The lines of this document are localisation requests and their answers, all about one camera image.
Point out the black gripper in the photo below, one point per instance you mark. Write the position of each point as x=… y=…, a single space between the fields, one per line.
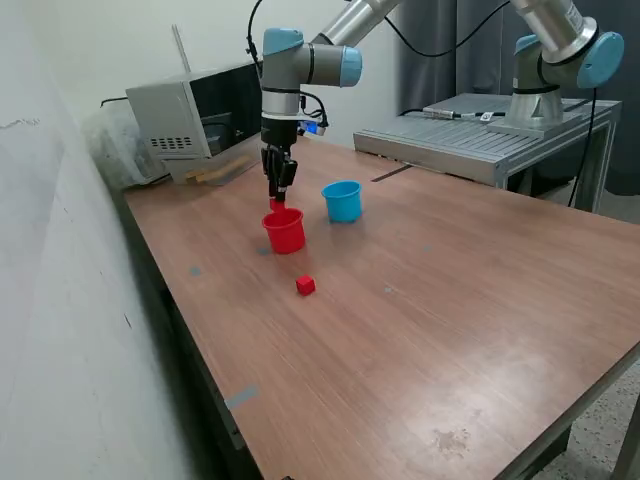
x=279 y=132

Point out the red cube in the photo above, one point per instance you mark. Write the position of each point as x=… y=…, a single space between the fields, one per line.
x=276 y=206
x=305 y=286

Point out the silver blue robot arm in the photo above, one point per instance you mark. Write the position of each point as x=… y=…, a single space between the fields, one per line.
x=280 y=100

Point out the aluminium robot base table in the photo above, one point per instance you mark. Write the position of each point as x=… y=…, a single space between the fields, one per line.
x=450 y=140

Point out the wooden stick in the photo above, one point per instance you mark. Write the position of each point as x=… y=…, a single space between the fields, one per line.
x=220 y=166
x=215 y=174

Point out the red plastic cup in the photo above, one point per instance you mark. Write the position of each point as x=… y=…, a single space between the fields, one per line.
x=285 y=235

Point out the blue plastic cup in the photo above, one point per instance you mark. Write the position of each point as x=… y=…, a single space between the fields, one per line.
x=344 y=207

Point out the small grey tape patch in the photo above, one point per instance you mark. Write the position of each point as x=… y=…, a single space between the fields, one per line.
x=195 y=271
x=263 y=251

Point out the silver microwave oven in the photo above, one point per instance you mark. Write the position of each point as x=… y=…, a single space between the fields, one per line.
x=165 y=115

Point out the thin white rod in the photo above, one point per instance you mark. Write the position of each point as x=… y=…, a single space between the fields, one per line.
x=181 y=47

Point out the clear plastic bag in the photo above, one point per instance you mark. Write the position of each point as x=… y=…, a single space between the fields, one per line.
x=110 y=145

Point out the dark grey curtain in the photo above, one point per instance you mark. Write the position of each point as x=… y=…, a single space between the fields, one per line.
x=440 y=75

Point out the white label tag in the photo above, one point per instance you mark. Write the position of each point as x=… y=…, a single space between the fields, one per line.
x=486 y=116

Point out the long grey tape strip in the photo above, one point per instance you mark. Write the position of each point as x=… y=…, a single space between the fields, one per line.
x=241 y=397

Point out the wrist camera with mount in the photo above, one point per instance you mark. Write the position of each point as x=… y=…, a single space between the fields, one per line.
x=312 y=127

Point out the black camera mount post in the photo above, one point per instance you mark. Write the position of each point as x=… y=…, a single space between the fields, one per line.
x=251 y=50

